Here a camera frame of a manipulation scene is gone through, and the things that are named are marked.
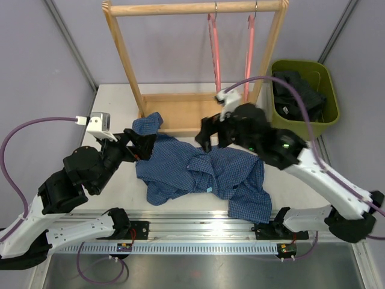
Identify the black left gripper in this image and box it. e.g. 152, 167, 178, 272
93, 128, 158, 193

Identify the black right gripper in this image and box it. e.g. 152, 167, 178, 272
195, 111, 258, 154

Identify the blue checkered shirt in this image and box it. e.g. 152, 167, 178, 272
132, 113, 273, 224

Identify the black pinstriped shirt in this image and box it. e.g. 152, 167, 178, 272
272, 70, 328, 123

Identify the pink hanger of blue shirt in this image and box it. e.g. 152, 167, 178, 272
208, 2, 221, 92

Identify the pink hanger of black shirt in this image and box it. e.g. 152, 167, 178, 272
242, 1, 259, 102

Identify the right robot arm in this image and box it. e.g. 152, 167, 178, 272
195, 104, 384, 243

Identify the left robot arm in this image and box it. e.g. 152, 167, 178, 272
1, 129, 157, 270

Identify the wooden clothes rack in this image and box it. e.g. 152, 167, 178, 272
102, 1, 289, 137

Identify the green plastic basket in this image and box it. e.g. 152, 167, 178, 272
268, 60, 340, 140

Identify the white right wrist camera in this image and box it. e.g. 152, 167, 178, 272
215, 89, 242, 122

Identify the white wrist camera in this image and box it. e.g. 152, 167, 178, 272
75, 112, 117, 141
215, 89, 242, 122

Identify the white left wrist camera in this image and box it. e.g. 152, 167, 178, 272
75, 112, 117, 141

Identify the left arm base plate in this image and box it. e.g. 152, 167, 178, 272
98, 220, 150, 240

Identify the aluminium mounting rail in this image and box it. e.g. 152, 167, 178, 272
54, 210, 368, 243

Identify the slotted grey cable duct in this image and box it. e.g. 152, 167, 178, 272
58, 242, 278, 255

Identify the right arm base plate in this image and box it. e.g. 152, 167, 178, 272
253, 221, 309, 240

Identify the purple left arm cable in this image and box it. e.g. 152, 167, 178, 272
0, 117, 130, 285

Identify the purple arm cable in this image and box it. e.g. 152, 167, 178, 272
224, 75, 385, 261
0, 117, 130, 285

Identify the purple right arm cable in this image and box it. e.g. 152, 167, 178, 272
224, 75, 385, 261

